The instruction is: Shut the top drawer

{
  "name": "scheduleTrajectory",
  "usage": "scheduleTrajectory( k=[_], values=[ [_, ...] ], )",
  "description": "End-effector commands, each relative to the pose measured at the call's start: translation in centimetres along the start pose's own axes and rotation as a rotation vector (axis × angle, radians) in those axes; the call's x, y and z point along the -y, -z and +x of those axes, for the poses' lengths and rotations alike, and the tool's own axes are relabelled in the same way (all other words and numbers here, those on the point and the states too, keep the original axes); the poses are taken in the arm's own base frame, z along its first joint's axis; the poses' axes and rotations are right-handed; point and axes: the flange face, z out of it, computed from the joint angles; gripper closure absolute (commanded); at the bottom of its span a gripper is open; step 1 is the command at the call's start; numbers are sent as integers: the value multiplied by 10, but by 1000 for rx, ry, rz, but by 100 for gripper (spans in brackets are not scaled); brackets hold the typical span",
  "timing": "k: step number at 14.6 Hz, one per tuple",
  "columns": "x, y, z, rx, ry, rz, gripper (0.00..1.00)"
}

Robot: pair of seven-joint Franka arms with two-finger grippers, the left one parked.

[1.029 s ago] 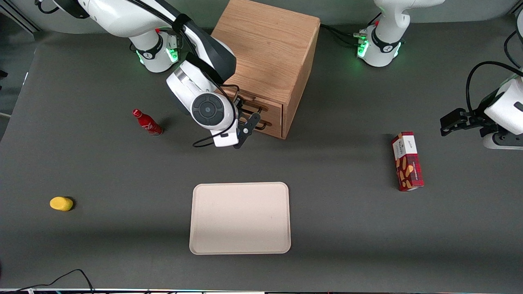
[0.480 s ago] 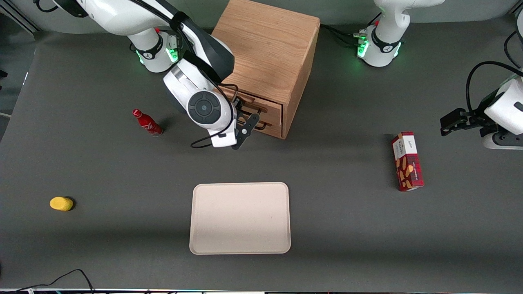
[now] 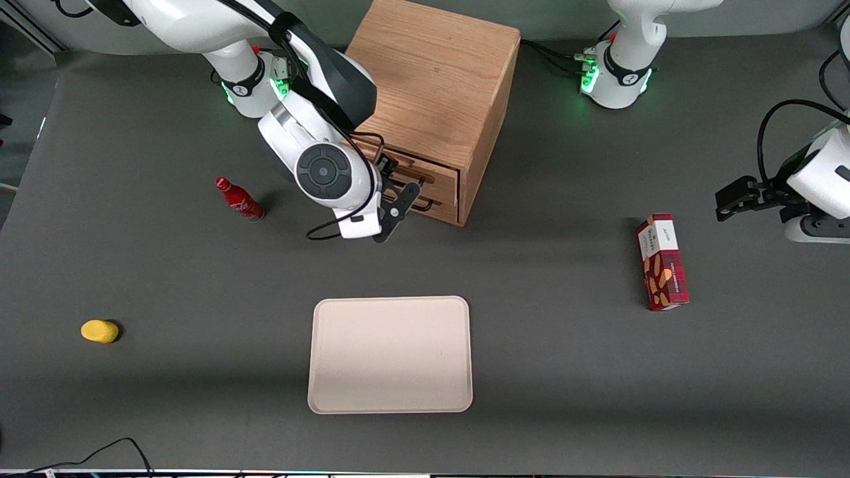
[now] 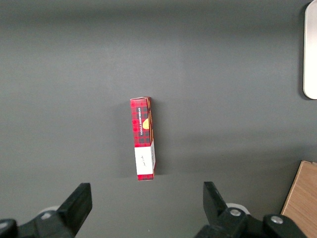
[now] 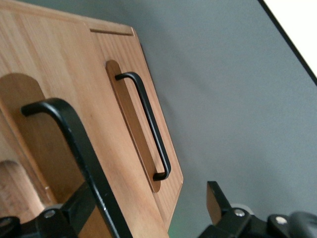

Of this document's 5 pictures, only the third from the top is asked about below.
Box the wooden drawer with notch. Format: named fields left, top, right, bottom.
left=379, top=147, right=460, bottom=200

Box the wooden drawer cabinet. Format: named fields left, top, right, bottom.
left=345, top=0, right=521, bottom=228

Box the red cookie box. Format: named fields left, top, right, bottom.
left=635, top=212, right=690, bottom=312

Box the red cola bottle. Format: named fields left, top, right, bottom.
left=214, top=176, right=265, bottom=222

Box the beige plastic tray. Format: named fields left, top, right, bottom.
left=307, top=295, right=473, bottom=415

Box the yellow round object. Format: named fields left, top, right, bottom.
left=80, top=319, right=121, bottom=345

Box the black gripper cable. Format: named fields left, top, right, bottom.
left=305, top=216, right=347, bottom=241

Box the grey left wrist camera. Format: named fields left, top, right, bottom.
left=784, top=214, right=850, bottom=244

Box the black looped wrist cable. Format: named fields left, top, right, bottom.
left=757, top=100, right=850, bottom=187

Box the black curved arm cable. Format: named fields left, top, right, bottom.
left=818, top=50, right=850, bottom=110

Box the black arm cable harness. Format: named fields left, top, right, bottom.
left=226, top=0, right=389, bottom=167

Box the black arm base cable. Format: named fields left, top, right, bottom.
left=520, top=39, right=598, bottom=77

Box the thin black table cable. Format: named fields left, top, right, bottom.
left=20, top=437, right=155, bottom=478

